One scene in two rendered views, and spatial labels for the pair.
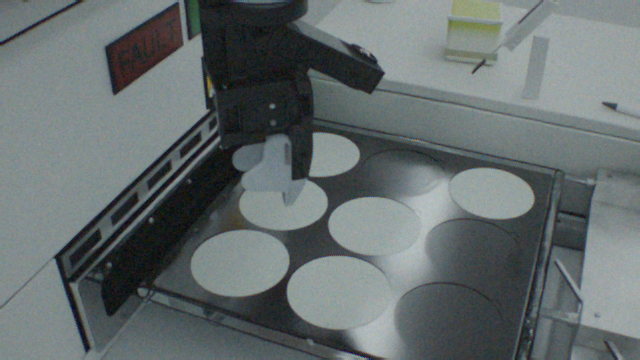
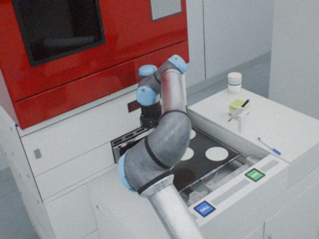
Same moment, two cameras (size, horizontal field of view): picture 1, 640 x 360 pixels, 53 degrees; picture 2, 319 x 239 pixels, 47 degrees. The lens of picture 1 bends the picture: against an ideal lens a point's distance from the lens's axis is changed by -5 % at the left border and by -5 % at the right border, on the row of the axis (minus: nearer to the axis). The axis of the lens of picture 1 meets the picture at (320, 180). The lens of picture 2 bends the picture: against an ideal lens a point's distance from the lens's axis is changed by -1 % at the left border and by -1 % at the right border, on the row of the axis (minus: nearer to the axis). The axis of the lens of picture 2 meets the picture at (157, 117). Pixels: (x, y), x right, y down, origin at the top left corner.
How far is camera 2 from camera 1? 1.09 m
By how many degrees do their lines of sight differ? 29
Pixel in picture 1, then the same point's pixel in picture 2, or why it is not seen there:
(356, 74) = not seen: hidden behind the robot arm
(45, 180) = (110, 126)
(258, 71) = (149, 115)
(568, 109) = (246, 137)
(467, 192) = (210, 152)
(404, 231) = (187, 156)
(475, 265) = (196, 167)
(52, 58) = (114, 105)
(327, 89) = (196, 117)
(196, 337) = not seen: hidden behind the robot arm
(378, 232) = not seen: hidden behind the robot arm
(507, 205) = (217, 157)
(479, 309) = (187, 176)
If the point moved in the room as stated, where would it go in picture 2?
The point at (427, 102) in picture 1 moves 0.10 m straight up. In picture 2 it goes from (216, 127) to (216, 108)
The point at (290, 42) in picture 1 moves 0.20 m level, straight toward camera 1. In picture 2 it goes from (155, 110) to (129, 136)
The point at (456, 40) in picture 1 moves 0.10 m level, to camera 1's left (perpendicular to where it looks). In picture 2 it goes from (231, 111) to (211, 107)
